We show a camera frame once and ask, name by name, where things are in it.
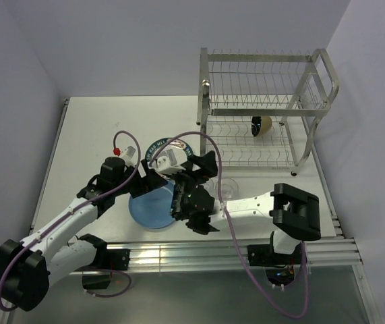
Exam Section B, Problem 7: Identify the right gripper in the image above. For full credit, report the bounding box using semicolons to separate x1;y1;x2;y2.
167;149;219;217

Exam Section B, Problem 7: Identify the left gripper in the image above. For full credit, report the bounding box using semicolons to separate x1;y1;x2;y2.
112;159;167;198

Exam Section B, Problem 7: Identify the blue plate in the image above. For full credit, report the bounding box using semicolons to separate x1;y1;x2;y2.
128;182;175;230

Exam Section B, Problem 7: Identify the clear glass cup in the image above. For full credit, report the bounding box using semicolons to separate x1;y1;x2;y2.
214;177;239;201
200;178;216;203

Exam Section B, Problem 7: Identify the green rimmed white plate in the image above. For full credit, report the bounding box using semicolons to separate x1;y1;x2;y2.
145;138;194;166

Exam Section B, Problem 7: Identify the black bowl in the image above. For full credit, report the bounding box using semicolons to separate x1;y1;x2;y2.
251;116;272;137

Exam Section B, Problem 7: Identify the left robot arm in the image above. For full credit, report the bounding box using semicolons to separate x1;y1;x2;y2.
0;157;167;312

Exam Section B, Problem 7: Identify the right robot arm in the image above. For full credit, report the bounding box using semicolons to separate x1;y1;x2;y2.
157;151;322;263

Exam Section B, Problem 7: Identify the stainless steel dish rack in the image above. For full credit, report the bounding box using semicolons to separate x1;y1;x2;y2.
196;48;340;176

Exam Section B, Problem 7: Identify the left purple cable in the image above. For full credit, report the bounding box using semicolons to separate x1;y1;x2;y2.
0;130;142;311

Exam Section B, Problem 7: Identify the purple cable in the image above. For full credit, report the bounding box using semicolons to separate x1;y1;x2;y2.
148;131;311;320
0;130;142;311

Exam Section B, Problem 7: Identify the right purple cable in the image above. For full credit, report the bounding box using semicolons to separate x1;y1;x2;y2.
148;131;311;320

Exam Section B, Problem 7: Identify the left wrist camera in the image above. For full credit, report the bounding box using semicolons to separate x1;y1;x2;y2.
113;146;136;168

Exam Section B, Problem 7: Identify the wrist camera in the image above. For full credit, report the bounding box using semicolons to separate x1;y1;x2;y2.
113;146;136;168
149;148;187;177

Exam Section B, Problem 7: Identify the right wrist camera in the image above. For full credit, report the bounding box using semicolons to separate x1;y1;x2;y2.
149;148;187;177

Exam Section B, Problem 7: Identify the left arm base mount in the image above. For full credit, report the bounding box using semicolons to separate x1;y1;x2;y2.
82;248;132;295

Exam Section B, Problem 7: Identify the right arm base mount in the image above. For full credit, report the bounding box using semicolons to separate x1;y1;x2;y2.
247;244;305;288

